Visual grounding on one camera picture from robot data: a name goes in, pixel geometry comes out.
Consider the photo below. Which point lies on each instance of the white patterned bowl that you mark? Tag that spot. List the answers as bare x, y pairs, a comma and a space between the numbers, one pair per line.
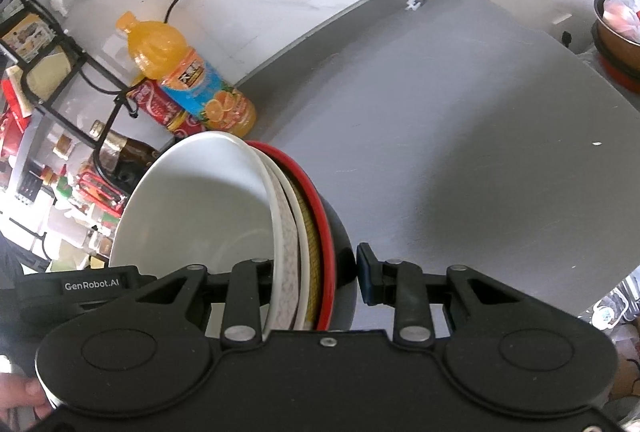
291, 269

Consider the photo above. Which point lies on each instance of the white top bowl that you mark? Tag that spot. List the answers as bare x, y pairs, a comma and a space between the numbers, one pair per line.
208, 200

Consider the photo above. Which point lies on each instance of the red cola bottle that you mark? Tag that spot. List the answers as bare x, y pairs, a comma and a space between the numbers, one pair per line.
150, 98

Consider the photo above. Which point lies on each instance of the white wall hook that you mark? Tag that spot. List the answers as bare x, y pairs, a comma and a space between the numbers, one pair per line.
59, 7

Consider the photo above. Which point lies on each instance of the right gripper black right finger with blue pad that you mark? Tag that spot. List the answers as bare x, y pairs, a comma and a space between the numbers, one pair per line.
400, 286

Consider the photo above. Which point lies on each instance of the black wire shelf rack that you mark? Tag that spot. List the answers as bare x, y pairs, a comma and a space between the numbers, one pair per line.
29, 33

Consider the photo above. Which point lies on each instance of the person's left hand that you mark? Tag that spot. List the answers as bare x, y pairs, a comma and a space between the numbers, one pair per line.
17, 391

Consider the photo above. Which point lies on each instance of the yellow sponge on rack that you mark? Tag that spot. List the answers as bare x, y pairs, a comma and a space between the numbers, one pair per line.
48, 74

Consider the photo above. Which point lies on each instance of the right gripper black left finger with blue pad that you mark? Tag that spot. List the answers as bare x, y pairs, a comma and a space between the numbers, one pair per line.
250, 285

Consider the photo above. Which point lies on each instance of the brown pot with bag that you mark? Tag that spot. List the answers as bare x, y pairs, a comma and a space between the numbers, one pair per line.
615, 35

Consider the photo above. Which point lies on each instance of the red rimmed black bowl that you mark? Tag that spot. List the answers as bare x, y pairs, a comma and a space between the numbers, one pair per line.
337, 276

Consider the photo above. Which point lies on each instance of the orange juice bottle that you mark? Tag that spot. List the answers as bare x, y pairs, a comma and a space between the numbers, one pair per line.
162, 54

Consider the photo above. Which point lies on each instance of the soy sauce bottle red cap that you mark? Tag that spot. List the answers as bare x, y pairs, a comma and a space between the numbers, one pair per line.
93, 188

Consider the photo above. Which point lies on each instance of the dark glass gold-cap bottle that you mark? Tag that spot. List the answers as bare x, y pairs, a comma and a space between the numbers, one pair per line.
123, 159

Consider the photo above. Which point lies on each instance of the white clip on counter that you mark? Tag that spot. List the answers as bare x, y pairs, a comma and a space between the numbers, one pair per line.
413, 4

